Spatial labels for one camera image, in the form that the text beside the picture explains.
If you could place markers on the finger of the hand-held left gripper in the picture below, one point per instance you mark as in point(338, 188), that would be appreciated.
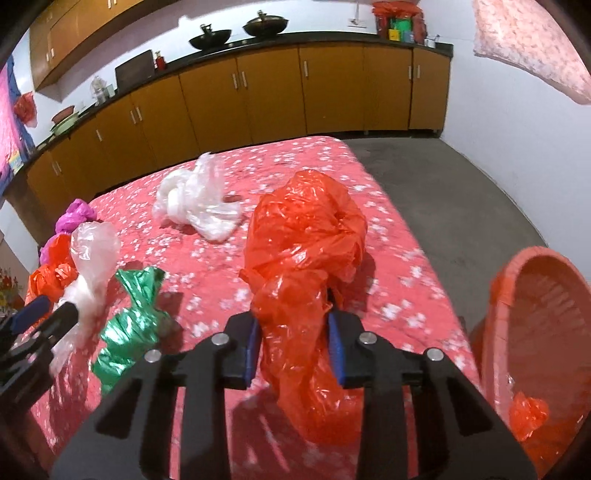
point(32, 311)
point(60, 318)

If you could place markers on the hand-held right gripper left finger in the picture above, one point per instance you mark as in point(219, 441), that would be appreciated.
point(253, 350)

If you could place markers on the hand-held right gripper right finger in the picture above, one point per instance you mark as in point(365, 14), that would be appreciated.
point(336, 350)

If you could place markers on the translucent white plastic bag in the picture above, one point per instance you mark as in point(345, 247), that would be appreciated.
point(92, 258)

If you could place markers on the large red plastic bag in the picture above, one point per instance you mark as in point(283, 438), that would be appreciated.
point(300, 230)

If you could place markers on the small red plastic bag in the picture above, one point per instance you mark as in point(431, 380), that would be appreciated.
point(528, 415)

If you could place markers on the red plastic basket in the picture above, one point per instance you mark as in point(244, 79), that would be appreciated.
point(545, 314)

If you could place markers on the flower print picture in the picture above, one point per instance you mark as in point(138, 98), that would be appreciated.
point(9, 290)

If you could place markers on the orange plastic bag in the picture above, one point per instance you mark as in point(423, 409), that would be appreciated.
point(48, 277)

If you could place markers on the green foil wrapper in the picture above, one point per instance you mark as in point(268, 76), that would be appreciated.
point(129, 332)

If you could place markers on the magenta plastic bag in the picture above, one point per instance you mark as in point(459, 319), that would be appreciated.
point(74, 217)

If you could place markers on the table with red floral cloth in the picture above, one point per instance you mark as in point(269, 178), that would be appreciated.
point(392, 258)

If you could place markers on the white knotted plastic bag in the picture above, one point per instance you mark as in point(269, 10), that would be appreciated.
point(194, 198)

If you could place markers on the green basin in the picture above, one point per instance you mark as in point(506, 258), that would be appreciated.
point(64, 127)

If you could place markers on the pink bowl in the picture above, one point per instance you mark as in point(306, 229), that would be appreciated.
point(62, 114)

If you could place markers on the hanging red plastic bag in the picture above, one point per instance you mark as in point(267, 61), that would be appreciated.
point(26, 110)

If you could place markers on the clear plastic bottle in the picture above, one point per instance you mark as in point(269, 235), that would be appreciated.
point(99, 91)

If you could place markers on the dark cutting board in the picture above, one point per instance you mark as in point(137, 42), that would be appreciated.
point(135, 71)

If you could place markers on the wooden lower kitchen cabinets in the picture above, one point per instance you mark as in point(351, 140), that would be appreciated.
point(277, 92)

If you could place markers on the wooden kitchen cabinets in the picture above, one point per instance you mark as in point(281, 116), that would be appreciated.
point(277, 92)
point(74, 37)

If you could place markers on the red bottle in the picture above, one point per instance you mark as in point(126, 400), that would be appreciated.
point(160, 61)

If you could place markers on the wooden upper kitchen cabinets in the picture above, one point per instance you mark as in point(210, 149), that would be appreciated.
point(74, 37)

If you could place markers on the black kitchen countertop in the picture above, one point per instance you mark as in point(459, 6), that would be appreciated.
point(323, 40)

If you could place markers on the black open wok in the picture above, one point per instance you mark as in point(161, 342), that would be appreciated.
point(210, 38)

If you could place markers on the yellow box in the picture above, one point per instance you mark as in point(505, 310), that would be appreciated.
point(393, 34)

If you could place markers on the white mug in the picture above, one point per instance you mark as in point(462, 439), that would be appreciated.
point(430, 42)

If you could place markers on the blue box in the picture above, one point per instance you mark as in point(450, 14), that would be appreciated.
point(407, 36)

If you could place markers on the black wok with lid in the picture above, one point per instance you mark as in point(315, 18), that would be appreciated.
point(265, 25)

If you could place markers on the green box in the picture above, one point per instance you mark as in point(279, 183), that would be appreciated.
point(400, 23)

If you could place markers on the red plastic bag bundle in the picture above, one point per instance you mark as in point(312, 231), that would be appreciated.
point(397, 10)

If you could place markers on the pink floral curtain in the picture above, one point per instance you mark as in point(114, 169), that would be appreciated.
point(531, 41)

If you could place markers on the pink printed wall cloth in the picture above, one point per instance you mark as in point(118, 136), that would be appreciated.
point(11, 124)

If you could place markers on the white wall outlet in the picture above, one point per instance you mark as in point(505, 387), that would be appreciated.
point(355, 21)

